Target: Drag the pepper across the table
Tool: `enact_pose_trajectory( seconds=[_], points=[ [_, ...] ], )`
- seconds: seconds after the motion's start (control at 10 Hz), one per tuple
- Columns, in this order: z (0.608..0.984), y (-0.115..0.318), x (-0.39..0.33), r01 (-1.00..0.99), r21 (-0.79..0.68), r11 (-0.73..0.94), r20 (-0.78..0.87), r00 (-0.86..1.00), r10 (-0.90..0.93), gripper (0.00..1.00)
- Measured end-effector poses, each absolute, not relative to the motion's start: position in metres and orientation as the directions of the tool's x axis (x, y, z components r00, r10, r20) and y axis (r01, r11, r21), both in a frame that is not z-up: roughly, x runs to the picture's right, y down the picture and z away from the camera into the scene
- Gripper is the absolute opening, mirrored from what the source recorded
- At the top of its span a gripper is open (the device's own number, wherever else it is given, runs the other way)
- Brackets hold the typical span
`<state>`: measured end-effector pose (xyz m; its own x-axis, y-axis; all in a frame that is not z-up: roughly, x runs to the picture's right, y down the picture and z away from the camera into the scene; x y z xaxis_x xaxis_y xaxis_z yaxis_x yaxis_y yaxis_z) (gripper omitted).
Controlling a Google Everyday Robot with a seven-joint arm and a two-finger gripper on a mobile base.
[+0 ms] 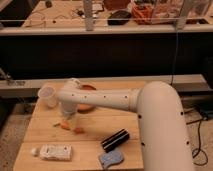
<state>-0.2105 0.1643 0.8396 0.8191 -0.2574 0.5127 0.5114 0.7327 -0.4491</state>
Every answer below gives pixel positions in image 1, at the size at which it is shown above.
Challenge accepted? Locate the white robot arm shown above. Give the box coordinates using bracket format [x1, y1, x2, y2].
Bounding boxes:
[58, 79, 195, 171]

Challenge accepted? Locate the black rectangular box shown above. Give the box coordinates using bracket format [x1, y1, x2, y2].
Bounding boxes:
[101, 129, 130, 152]

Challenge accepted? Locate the black mouse-like object on bench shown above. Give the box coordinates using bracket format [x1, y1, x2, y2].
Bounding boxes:
[107, 10, 131, 25]

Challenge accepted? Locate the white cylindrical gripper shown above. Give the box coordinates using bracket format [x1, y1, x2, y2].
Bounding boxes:
[60, 102, 85, 134]

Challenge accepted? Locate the orange bin on bench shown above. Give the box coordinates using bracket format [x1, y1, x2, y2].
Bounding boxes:
[132, 5, 152, 25]

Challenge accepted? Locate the black floor cable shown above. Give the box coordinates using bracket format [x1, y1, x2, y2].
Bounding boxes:
[185, 116, 209, 167]

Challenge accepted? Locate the blue sponge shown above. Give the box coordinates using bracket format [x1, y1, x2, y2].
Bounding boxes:
[98, 148, 124, 170]

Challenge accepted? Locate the white plastic bottle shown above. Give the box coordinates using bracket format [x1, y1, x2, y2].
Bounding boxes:
[30, 144, 72, 161]

